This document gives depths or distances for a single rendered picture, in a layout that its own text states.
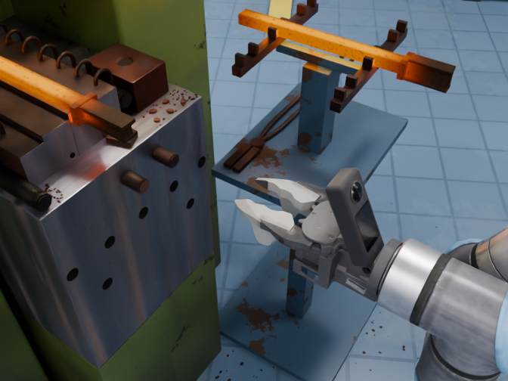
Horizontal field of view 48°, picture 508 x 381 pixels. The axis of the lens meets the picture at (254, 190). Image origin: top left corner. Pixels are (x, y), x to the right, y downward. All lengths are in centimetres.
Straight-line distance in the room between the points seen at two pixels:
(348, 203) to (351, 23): 268
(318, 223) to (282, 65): 221
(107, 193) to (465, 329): 59
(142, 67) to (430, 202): 145
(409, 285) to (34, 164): 57
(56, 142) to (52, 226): 13
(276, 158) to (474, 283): 70
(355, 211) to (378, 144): 69
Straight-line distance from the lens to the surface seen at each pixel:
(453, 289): 66
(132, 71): 103
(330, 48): 115
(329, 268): 70
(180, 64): 132
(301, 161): 126
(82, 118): 92
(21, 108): 97
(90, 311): 109
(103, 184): 94
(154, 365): 142
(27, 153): 90
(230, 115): 254
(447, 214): 220
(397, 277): 66
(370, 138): 134
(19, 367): 140
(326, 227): 69
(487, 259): 80
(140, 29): 119
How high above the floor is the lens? 152
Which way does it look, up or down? 45 degrees down
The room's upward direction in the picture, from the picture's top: straight up
